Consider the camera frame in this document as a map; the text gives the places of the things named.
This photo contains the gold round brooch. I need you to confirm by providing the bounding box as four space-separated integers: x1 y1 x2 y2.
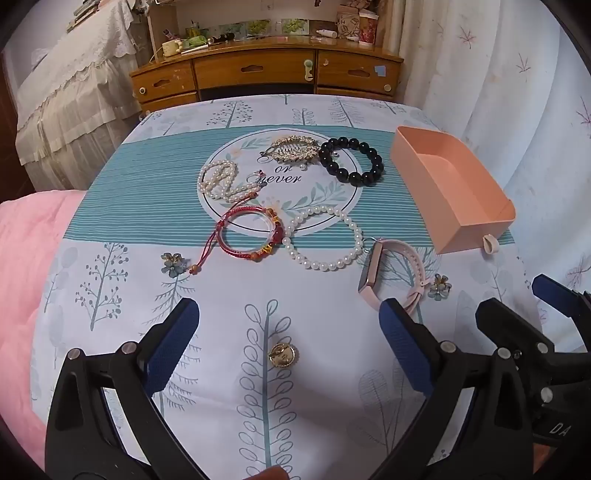
268 344 298 368

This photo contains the small pearl necklace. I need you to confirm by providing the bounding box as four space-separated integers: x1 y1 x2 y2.
198 159 269 201

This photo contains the red floral paper cup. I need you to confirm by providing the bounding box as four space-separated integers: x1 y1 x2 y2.
358 11 380 47

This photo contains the black bead bracelet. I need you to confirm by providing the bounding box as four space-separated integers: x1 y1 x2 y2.
318 137 385 187

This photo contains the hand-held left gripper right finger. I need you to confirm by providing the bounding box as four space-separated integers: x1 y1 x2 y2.
369 298 539 480

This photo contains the white leaf print curtain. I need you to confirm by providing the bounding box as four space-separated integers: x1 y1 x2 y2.
397 0 591 352

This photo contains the printed paper box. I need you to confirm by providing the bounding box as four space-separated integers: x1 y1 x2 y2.
335 11 361 40

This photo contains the cream lace cover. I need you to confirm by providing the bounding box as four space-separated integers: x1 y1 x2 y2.
16 0 153 190

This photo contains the pink blanket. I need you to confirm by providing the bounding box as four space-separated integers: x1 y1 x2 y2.
0 190 88 476

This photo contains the gold hair clip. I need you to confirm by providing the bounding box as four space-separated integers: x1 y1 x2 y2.
262 135 320 168

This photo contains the red string bracelet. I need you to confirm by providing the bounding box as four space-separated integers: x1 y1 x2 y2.
191 198 283 274

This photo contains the pink cardboard box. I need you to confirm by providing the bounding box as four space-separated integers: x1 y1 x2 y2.
390 126 516 256

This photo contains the leaf printed tablecloth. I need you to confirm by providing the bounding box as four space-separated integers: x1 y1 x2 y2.
30 95 546 480

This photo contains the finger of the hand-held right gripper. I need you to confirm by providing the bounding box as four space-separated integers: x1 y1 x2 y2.
475 298 557 365
531 274 591 324

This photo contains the large pearl bracelet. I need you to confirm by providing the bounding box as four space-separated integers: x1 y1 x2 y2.
281 205 365 272

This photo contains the stack of books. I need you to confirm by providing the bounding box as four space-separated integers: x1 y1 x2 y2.
65 0 102 31

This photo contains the wooden desk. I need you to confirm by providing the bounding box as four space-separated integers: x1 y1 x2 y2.
129 34 404 116

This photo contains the pink smart watch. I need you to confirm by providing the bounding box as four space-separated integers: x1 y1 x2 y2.
358 237 428 311

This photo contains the blue flower earring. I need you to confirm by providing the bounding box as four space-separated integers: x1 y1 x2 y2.
427 274 452 301
160 251 185 278

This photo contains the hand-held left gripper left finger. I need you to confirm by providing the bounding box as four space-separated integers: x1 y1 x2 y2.
45 298 218 480

